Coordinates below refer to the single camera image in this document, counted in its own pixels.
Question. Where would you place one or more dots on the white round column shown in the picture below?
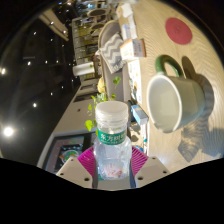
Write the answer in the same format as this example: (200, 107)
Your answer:
(83, 69)

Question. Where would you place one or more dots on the white paper napkin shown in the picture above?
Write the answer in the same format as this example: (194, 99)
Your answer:
(125, 10)

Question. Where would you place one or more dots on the clear plastic water bottle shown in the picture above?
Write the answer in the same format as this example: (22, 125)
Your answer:
(111, 120)

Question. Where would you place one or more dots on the flat round red coaster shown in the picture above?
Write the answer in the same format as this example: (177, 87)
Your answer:
(178, 30)

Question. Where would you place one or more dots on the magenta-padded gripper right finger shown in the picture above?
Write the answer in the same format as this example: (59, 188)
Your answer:
(151, 170)

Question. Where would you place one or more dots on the window with colourful decals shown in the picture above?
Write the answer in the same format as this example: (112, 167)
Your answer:
(68, 153)

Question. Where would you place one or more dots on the group of wooden dining chairs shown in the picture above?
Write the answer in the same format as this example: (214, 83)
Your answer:
(91, 25)

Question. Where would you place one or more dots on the printed paper leaflet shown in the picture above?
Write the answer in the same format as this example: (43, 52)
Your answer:
(128, 30)

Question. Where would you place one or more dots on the group of ceiling spotlights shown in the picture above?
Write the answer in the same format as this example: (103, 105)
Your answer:
(8, 131)

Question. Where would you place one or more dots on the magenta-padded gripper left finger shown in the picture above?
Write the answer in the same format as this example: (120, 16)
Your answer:
(74, 171)

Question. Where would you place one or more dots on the blue and white tissue box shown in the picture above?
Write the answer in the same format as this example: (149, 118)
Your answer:
(140, 114)

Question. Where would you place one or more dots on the person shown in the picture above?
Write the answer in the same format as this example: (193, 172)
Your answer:
(101, 85)

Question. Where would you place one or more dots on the grey curved sofa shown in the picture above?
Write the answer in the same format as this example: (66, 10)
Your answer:
(124, 83)

